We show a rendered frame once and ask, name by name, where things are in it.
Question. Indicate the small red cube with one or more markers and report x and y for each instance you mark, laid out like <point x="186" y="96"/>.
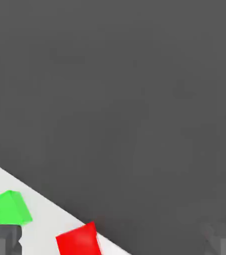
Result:
<point x="79" y="241"/>

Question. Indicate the small green cube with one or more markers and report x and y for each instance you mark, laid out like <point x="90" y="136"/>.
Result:
<point x="7" y="209"/>

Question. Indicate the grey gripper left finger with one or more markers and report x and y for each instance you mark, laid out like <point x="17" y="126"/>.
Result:
<point x="1" y="241"/>

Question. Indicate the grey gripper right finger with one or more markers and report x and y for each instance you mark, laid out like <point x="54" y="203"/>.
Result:
<point x="222" y="242"/>

